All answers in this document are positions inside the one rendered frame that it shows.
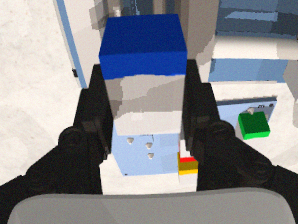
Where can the white block with yellow end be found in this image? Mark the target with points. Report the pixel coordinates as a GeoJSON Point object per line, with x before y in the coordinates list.
{"type": "Point", "coordinates": [187, 172]}

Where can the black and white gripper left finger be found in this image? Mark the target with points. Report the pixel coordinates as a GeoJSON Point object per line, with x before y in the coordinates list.
{"type": "Point", "coordinates": [87, 142]}

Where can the white block with green end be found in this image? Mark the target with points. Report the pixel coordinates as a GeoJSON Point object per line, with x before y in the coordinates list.
{"type": "Point", "coordinates": [253, 129]}

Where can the white block with red end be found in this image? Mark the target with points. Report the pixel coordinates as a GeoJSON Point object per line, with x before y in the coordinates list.
{"type": "Point", "coordinates": [184, 156]}

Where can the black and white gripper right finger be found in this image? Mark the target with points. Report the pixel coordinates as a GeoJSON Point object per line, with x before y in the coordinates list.
{"type": "Point", "coordinates": [220, 154]}

